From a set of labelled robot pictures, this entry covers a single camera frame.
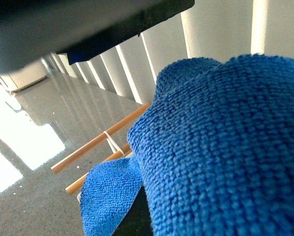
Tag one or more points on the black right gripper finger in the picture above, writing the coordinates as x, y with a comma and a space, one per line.
82, 29

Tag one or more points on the blue microfiber cloth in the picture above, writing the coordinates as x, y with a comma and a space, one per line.
214, 153

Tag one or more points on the white appliance in background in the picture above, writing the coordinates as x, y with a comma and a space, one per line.
25, 77

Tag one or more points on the upper wooden rack rod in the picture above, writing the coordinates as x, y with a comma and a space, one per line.
97, 140

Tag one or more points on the white towel rack stand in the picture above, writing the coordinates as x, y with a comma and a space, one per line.
118, 152

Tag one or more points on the white curtain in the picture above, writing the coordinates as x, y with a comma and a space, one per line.
218, 29

